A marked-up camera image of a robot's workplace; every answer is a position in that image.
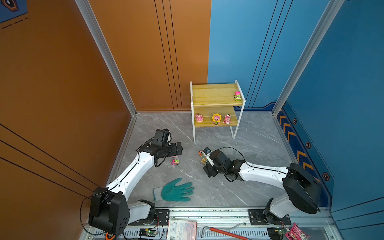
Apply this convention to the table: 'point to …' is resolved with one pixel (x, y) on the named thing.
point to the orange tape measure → (106, 237)
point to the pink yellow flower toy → (216, 118)
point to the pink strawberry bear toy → (227, 119)
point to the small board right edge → (276, 233)
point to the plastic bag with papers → (181, 230)
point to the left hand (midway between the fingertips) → (175, 147)
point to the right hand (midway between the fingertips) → (207, 164)
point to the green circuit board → (146, 232)
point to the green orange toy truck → (203, 160)
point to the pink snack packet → (296, 233)
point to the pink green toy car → (175, 162)
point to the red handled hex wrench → (216, 230)
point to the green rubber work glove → (171, 191)
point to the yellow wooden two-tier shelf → (216, 105)
